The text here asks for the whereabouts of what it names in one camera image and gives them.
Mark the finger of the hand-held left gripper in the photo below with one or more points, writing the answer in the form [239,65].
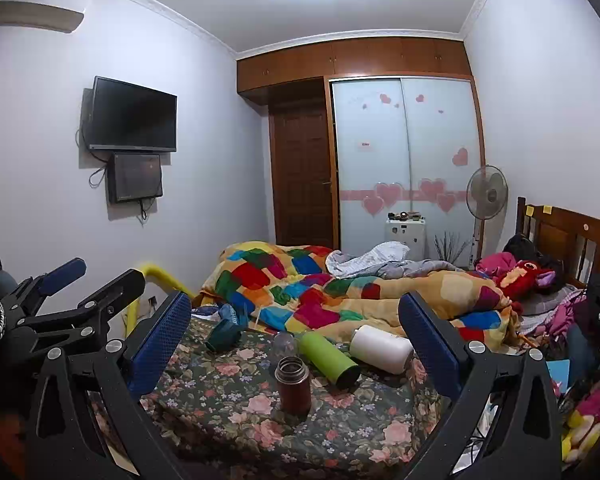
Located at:
[111,290]
[60,274]

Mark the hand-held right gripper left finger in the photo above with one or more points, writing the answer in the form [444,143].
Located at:
[159,347]

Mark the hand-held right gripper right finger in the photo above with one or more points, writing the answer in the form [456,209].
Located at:
[432,352]

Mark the white cup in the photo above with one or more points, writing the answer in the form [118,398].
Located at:
[382,349]

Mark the green cup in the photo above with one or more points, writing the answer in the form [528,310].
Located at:
[330,358]

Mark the brown metal cup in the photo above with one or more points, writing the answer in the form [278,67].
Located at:
[293,387]

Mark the dried branches bundle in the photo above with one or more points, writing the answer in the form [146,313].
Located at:
[452,250]

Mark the grey crumpled cloth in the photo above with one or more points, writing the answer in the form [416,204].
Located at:
[380,260]

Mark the pink clothes pile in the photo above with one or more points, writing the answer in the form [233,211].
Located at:
[495,262]

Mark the small white cabinet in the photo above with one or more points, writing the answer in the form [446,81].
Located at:
[405,240]

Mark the red plush toy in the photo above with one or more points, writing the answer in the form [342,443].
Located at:
[522,277]

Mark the clear plastic bottle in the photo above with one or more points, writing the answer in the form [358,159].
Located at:
[284,347]

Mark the floral bed sheet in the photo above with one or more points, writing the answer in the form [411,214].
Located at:
[260,435]

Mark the black bag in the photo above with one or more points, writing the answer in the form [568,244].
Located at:
[522,250]

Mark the colourful patchwork quilt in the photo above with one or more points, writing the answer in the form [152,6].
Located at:
[305,285]

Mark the yellow plush toy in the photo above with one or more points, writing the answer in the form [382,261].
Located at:
[580,437]

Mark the standing electric fan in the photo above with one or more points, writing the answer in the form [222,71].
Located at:
[487,191]

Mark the wooden bed headboard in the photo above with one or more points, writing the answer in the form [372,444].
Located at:
[565,237]

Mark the wooden wardrobe with sliding doors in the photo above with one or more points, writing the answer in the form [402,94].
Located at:
[405,160]

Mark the brown wooden door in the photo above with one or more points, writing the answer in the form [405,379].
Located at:
[302,170]

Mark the yellow bed rail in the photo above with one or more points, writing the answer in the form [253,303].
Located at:
[167,280]

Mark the small black wall monitor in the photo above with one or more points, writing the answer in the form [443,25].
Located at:
[134,177]

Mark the black wall television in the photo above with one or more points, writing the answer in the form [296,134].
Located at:
[132,114]

